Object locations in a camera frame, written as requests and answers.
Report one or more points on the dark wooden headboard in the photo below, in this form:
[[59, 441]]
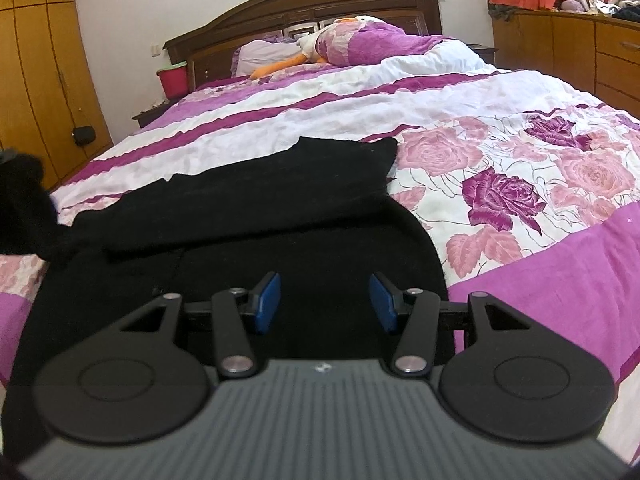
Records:
[[280, 15]]

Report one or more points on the lilac pillow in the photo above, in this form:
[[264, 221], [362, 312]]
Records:
[[262, 55]]

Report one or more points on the black knit sweater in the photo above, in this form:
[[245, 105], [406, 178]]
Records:
[[280, 200]]

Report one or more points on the floral purple bed cover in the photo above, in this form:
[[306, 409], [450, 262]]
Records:
[[500, 125]]

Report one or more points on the white wall socket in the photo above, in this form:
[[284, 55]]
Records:
[[156, 51]]

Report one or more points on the purple pillow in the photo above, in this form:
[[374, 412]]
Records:
[[400, 45]]

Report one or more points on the wooden wardrobe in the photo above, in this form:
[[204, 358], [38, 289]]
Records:
[[40, 60]]

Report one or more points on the red bucket with green lid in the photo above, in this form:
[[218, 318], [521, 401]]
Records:
[[172, 80]]

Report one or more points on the wooden dresser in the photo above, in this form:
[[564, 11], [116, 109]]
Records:
[[565, 45]]

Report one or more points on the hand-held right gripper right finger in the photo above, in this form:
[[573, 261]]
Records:
[[382, 305]]

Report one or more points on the pile of clothes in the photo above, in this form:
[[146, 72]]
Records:
[[615, 7]]

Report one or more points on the small black pouch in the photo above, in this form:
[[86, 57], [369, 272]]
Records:
[[84, 135]]

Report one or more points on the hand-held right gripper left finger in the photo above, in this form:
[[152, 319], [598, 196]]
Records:
[[267, 305]]

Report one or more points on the dark wooden nightstand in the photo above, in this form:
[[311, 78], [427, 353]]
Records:
[[486, 55], [150, 112]]

